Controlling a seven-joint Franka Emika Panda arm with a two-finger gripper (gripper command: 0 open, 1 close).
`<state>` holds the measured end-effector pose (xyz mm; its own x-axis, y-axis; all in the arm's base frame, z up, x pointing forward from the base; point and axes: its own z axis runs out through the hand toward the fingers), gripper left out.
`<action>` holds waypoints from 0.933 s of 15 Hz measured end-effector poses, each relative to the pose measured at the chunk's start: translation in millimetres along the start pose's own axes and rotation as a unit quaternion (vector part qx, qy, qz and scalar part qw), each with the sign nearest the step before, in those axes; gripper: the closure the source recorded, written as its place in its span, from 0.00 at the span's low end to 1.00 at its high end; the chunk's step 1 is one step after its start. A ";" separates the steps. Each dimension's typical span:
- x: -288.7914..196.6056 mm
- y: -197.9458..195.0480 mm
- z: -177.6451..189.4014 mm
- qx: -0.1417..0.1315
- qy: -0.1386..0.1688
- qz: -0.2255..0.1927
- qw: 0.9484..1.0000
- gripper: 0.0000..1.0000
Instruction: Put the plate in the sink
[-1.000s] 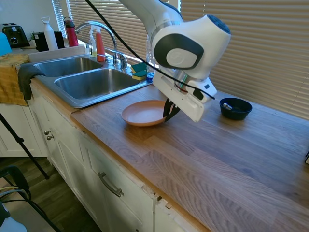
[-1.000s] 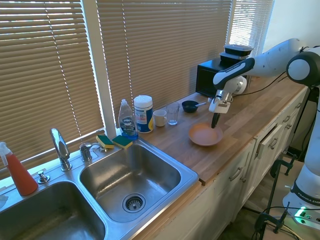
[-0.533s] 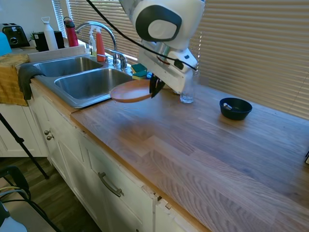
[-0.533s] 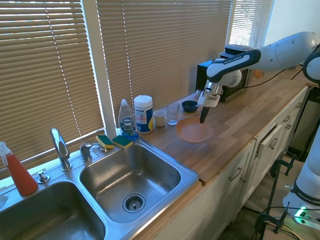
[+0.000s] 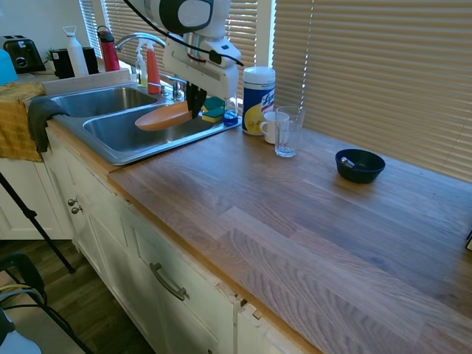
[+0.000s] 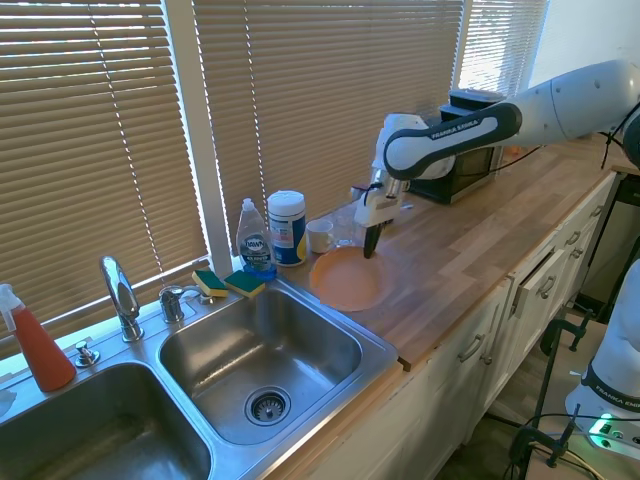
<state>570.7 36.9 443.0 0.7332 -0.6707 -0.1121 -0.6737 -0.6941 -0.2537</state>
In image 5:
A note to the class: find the light blue plastic object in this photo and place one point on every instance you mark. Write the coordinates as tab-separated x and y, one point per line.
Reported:
6	70

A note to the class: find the black tripod leg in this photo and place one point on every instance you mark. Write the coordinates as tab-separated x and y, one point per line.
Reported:
33	221

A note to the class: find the round metal cabinet knob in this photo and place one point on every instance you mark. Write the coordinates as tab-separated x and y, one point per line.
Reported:
71	202
76	210

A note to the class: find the white water bottle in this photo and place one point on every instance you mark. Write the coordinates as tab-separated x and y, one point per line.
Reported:
76	55

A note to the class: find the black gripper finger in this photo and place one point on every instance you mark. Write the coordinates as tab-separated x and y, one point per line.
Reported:
190	97
200	103

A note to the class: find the black framed object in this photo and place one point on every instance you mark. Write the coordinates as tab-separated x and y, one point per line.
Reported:
469	241

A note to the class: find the clear yellow spray bottle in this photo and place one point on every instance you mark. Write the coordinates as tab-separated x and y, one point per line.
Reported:
141	72

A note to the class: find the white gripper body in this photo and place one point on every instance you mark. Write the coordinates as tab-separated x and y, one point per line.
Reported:
206	79

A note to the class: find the black metal cart frame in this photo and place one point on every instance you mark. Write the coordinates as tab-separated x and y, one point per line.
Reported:
31	280

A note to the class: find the Lysol wipes canister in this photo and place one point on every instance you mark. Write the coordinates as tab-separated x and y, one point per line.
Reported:
258	99

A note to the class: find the clear dish soap bottle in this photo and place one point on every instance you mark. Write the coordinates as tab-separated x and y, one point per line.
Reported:
231	116

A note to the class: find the red water bottle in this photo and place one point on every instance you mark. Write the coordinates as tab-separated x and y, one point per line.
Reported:
110	53

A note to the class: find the white backsplash board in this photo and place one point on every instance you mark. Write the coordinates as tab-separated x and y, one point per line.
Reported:
88	82

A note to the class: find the white ceramic mug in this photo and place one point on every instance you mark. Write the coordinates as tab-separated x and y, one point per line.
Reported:
268	127

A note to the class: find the white kitchen cabinet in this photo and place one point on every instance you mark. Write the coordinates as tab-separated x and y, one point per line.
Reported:
121	239

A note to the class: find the clear drinking glass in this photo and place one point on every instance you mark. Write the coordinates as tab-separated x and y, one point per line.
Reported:
289	136

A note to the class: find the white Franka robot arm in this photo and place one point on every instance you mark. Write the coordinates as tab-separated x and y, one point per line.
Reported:
184	14

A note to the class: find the small metal object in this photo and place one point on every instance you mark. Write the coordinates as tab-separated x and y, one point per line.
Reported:
347	161

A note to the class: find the small green plant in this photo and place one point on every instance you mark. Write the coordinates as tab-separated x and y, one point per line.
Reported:
50	55

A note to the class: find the white black wrist camera box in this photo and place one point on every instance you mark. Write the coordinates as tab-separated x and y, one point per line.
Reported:
223	53

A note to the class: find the small beige window blind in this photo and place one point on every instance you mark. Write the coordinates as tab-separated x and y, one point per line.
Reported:
89	26

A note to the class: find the grey dish cloth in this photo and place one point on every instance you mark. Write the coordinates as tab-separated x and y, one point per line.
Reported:
40	118

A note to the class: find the yellow towel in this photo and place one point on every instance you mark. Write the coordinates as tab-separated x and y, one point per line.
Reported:
13	125

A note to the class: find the orange bottle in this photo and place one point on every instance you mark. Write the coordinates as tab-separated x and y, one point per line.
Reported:
153	75

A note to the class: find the orange plastic plate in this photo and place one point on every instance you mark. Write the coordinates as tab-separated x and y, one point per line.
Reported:
166	118

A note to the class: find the wide beige window blind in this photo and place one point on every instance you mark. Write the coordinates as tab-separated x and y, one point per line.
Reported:
372	66

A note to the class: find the white window frame post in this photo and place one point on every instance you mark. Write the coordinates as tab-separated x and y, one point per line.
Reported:
265	33

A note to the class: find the stainless steel double sink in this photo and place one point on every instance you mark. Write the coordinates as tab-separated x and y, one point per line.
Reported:
107	138

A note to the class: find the black canister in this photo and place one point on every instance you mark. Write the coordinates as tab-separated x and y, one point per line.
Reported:
91	60

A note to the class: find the green yellow sponge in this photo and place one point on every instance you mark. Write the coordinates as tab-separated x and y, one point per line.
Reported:
214	103
213	116

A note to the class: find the dark blue bowl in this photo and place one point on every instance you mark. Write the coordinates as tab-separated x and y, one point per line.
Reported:
359	167

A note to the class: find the black silver toaster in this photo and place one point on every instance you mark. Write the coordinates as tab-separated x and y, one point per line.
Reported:
22	55

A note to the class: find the chrome soap pump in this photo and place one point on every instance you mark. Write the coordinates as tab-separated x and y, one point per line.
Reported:
177	90

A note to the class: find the black box appliance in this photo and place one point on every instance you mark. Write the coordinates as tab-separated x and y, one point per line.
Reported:
62	64

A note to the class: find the chrome kitchen faucet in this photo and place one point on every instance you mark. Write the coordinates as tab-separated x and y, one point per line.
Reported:
136	37

